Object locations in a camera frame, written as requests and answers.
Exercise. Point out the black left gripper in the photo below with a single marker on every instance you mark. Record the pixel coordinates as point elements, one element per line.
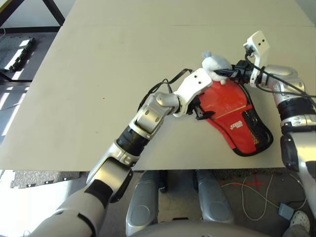
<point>195,107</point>

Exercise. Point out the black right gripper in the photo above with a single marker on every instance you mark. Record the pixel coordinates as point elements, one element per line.
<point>243,71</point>

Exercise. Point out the white and grey plush toy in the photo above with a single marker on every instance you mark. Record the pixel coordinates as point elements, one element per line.
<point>217,61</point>

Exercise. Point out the red and black paddle case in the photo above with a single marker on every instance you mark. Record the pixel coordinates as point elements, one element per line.
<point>227,98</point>

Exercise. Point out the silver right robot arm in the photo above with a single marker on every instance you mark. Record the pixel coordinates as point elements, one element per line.
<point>293,111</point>

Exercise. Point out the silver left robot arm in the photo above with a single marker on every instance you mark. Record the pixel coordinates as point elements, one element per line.
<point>148,116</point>

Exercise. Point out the dark grey floor mat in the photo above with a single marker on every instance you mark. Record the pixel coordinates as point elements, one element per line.
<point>234,174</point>

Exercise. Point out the grey robot right leg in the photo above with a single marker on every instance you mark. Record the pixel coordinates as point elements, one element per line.
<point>212,197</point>

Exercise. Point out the grey robot leg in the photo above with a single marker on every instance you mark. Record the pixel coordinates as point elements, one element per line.
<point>212,197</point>
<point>143,207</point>

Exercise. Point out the red tape cross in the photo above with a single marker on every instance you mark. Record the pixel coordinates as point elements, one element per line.
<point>254,184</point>

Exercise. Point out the grey robot left leg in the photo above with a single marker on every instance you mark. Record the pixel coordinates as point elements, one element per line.
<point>143,207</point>

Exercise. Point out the grey robot torso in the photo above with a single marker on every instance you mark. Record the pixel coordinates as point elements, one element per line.
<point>192,229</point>

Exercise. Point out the grey foot pedal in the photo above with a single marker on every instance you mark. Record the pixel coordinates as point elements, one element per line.
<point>286,210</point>

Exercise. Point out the white perforated clog shoe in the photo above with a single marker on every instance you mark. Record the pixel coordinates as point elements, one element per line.
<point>300,220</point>

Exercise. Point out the olive trouser leg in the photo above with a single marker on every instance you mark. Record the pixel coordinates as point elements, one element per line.
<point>295,231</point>

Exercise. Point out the speckled grey foam mat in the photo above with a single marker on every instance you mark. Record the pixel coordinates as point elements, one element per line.
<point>37,179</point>

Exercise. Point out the dark flat floor equipment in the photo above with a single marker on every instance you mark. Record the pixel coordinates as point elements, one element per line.
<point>14,53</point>

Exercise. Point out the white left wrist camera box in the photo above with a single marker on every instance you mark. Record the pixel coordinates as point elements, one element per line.
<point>195,84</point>

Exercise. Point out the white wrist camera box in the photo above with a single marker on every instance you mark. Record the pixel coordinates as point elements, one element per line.
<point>195,84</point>
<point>259,44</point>

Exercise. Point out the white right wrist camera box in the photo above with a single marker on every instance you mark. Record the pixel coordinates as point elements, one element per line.
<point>259,44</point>

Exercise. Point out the black metal frame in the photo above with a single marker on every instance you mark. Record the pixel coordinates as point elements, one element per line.
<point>55,12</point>

